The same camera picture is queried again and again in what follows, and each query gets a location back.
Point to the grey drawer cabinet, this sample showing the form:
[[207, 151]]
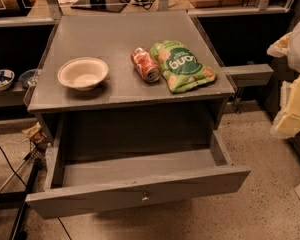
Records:
[[111, 38]]

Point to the blue patterned bowl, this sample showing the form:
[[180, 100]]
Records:
[[6, 79]]

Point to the white paper bowl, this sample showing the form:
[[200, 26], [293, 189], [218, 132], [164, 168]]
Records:
[[83, 74]]

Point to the grey side ledge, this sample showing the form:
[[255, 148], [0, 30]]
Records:
[[249, 75]]

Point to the brown snack packet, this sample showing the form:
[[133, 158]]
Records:
[[37, 136]]

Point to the black monitor stand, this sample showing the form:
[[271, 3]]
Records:
[[114, 6]]

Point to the grey top drawer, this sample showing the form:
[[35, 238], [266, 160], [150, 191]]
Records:
[[108, 162]]

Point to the black floor stand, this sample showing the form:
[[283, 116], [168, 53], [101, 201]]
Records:
[[17, 199]]

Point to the green snack bag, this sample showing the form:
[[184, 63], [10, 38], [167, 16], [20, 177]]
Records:
[[180, 67]]

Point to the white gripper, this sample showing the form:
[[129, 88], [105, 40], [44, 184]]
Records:
[[286, 124]]

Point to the red soda can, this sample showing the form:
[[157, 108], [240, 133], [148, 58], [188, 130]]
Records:
[[145, 65]]

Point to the small dark bowl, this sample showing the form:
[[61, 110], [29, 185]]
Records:
[[29, 78]]

